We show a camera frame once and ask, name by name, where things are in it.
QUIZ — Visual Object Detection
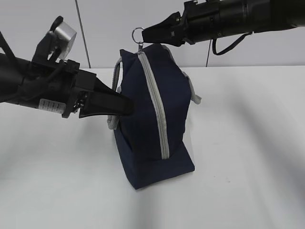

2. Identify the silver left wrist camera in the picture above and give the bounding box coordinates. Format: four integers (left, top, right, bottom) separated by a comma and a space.
33, 15, 78, 64

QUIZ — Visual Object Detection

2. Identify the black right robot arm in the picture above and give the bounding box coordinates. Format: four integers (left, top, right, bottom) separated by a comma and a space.
142, 0, 305, 55

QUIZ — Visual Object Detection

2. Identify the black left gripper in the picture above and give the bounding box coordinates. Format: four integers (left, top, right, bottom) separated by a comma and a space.
18, 60, 134, 118

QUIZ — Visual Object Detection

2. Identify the navy blue lunch bag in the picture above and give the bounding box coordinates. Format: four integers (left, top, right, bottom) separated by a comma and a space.
107, 44, 201, 189

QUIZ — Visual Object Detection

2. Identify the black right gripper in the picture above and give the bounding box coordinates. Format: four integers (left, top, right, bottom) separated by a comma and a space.
142, 0, 222, 47

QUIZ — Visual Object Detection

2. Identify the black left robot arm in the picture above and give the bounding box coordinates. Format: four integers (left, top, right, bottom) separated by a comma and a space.
0, 36, 122, 118

